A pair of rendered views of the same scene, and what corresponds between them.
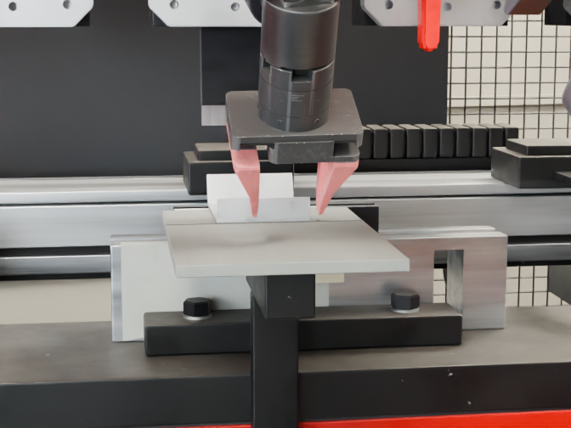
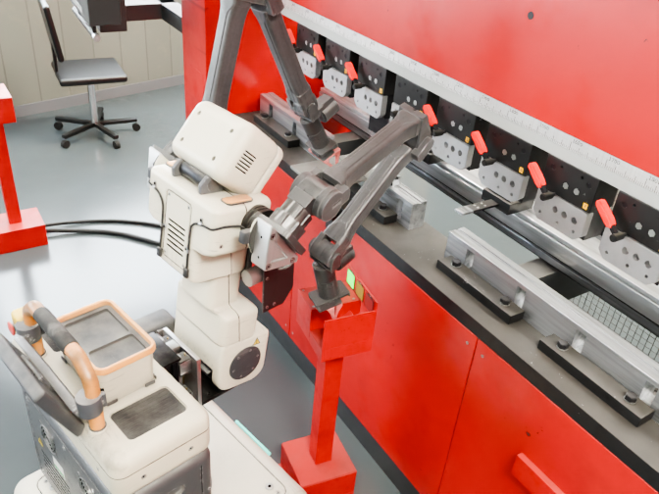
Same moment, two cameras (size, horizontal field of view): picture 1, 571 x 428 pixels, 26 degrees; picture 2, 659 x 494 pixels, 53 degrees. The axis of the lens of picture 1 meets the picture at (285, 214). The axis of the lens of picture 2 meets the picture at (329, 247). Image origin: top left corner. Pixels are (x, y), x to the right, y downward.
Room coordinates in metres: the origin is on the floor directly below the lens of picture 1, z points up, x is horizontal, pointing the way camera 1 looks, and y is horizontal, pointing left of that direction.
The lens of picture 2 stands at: (0.15, -1.75, 1.95)
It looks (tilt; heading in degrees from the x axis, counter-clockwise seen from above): 32 degrees down; 63
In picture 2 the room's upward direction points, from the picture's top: 5 degrees clockwise
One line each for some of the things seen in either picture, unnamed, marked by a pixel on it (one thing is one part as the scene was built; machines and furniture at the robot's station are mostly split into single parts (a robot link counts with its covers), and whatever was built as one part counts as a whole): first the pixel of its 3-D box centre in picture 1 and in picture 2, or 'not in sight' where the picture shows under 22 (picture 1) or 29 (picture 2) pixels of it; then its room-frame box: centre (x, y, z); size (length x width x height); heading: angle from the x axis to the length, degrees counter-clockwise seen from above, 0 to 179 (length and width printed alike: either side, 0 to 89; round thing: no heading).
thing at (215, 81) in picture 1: (252, 76); (380, 126); (1.20, 0.03, 1.13); 0.10 x 0.02 x 0.10; 98
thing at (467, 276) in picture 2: not in sight; (478, 287); (1.22, -0.58, 0.89); 0.30 x 0.05 x 0.03; 98
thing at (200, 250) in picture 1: (272, 238); (338, 171); (1.05, 0.01, 1.00); 0.26 x 0.18 x 0.01; 8
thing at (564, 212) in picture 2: not in sight; (575, 195); (1.30, -0.74, 1.26); 0.15 x 0.09 x 0.17; 98
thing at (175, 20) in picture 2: not in sight; (160, 18); (0.75, 1.28, 1.17); 0.40 x 0.24 x 0.07; 98
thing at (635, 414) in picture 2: not in sight; (592, 376); (1.28, -0.97, 0.89); 0.30 x 0.05 x 0.03; 98
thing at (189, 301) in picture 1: (197, 307); not in sight; (1.13, 0.08, 0.91); 0.03 x 0.03 x 0.02
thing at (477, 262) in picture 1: (308, 281); (381, 189); (1.21, -0.02, 0.92); 0.39 x 0.06 x 0.10; 98
